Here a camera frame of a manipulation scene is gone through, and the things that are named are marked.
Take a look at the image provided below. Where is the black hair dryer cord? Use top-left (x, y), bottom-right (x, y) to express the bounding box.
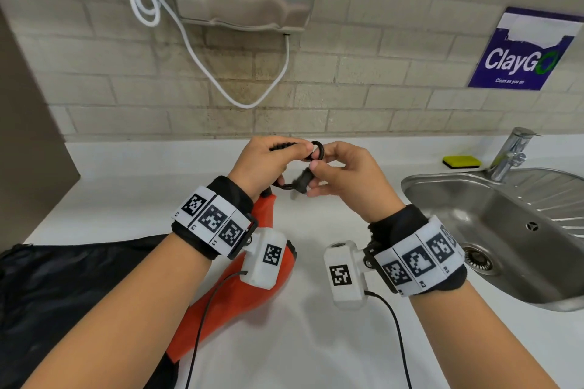
top-left (269, 140), bottom-right (325, 196)

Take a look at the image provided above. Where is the yellow sponge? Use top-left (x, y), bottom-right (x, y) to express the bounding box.
top-left (442, 155), bottom-right (482, 170)

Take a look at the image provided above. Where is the person's right forearm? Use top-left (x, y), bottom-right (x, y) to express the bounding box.
top-left (410, 279), bottom-right (560, 389)

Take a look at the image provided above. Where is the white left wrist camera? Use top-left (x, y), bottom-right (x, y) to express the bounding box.
top-left (240, 227), bottom-right (288, 290)

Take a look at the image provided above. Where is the left wristband with square markers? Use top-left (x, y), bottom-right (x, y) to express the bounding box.
top-left (171, 175), bottom-right (259, 261)

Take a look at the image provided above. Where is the right wristband with square markers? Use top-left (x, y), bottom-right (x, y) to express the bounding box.
top-left (364, 204), bottom-right (468, 297)

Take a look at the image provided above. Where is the orange hair dryer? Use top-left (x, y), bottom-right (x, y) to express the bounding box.
top-left (166, 192), bottom-right (298, 365)

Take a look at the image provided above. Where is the black drawstring bag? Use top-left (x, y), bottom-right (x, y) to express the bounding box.
top-left (0, 233), bottom-right (181, 389)

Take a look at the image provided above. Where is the stainless steel sink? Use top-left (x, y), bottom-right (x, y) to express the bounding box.
top-left (400, 167), bottom-right (584, 312)

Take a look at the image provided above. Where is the purple wall poster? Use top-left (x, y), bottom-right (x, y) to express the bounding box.
top-left (467, 6), bottom-right (584, 91)

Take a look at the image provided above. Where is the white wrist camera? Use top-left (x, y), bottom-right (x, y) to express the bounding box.
top-left (240, 227), bottom-right (288, 290)
top-left (322, 241), bottom-right (369, 311)

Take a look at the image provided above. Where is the person's left forearm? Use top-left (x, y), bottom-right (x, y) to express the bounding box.
top-left (20, 233), bottom-right (213, 389)

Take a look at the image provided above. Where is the wristband with square markers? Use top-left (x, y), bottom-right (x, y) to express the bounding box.
top-left (364, 204), bottom-right (468, 297)
top-left (171, 175), bottom-right (259, 261)

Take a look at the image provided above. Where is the brown side panel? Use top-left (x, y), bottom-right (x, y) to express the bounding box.
top-left (0, 5), bottom-right (82, 253)

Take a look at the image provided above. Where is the black right camera cable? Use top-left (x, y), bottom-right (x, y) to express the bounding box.
top-left (364, 291), bottom-right (414, 389)

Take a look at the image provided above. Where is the person's right hand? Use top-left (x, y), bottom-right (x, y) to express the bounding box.
top-left (306, 141), bottom-right (406, 224)

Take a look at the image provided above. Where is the person's left hand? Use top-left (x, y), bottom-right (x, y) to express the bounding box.
top-left (226, 136), bottom-right (316, 201)

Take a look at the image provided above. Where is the chrome faucet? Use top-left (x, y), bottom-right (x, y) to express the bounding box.
top-left (485, 126), bottom-right (544, 183)

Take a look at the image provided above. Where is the white wall cable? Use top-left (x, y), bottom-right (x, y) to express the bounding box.
top-left (117, 0), bottom-right (291, 109)

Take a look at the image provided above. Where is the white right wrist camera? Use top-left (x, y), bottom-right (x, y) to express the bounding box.
top-left (322, 241), bottom-right (369, 311)

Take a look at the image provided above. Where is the black camera cable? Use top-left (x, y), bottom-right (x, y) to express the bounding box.
top-left (364, 291), bottom-right (414, 389)
top-left (184, 270), bottom-right (249, 389)

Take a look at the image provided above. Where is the black left camera cable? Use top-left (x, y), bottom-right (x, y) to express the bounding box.
top-left (184, 270), bottom-right (249, 389)

